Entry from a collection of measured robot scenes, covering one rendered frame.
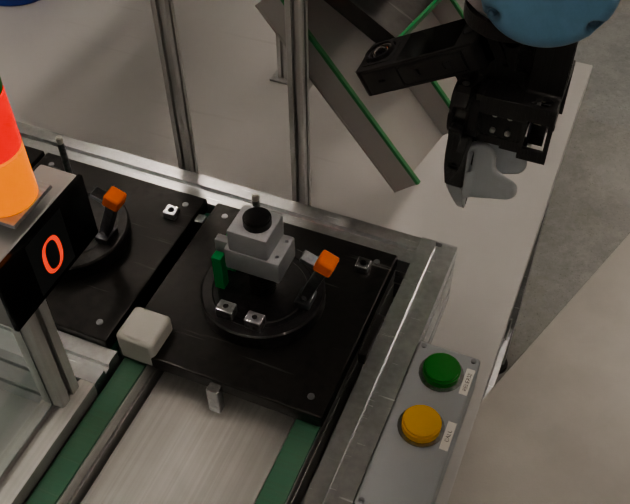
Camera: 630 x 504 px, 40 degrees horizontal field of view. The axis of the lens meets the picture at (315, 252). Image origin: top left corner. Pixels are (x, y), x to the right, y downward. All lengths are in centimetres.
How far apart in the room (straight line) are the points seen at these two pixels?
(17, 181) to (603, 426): 70
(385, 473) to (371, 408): 8
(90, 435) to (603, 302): 66
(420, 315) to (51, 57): 87
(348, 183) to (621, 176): 152
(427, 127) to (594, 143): 167
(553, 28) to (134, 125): 99
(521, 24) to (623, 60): 267
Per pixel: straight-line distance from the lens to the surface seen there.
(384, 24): 97
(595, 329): 114
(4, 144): 66
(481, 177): 74
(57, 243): 74
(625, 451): 105
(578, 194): 259
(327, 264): 87
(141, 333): 94
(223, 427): 95
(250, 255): 89
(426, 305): 99
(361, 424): 90
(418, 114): 113
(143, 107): 143
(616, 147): 278
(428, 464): 88
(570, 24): 49
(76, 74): 153
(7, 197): 68
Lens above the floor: 173
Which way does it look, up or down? 48 degrees down
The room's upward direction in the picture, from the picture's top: 1 degrees counter-clockwise
